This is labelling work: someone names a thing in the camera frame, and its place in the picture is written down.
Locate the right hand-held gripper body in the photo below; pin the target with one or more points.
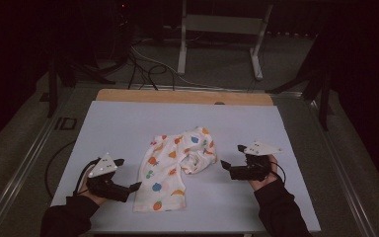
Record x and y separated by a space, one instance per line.
253 171

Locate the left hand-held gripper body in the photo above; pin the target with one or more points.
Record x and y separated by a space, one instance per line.
107 186

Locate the white fruit-print pants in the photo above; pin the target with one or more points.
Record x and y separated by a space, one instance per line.
169 171

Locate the person's right hand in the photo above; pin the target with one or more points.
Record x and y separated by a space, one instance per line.
269 179

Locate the person's left hand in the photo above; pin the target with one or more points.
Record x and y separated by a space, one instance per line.
90 195

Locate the black metal stand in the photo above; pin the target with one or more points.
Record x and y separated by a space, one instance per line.
324 98
52 85

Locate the aluminium floor rail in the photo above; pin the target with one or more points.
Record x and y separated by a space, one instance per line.
339 171
23 168

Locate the white metal stand frame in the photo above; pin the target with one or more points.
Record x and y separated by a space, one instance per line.
222 24

